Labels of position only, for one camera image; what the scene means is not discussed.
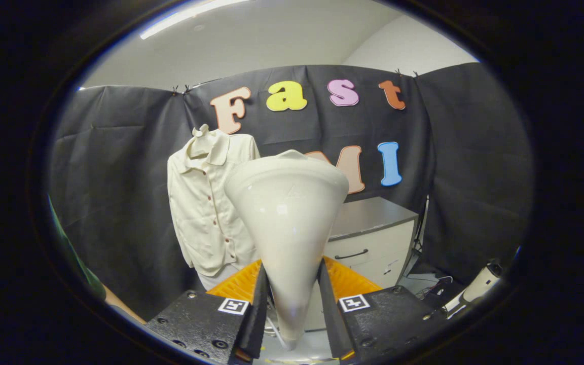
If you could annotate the cream button-up shirt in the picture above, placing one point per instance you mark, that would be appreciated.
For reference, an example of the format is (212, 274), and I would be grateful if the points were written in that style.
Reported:
(201, 203)

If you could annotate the white cabinet with grey top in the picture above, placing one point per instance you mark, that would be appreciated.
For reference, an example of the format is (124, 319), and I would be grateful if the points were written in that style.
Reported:
(373, 213)

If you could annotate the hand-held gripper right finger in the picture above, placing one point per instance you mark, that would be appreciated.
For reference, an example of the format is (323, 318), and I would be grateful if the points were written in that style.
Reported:
(330, 317)

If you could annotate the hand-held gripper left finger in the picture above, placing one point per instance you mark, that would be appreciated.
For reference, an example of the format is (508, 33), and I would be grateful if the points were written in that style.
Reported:
(257, 319)

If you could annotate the white cylindrical device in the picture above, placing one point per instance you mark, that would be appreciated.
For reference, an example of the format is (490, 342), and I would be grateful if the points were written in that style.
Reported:
(479, 284)

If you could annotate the white garment steamer head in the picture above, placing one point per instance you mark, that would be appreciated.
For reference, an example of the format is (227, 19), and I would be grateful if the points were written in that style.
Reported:
(287, 218)

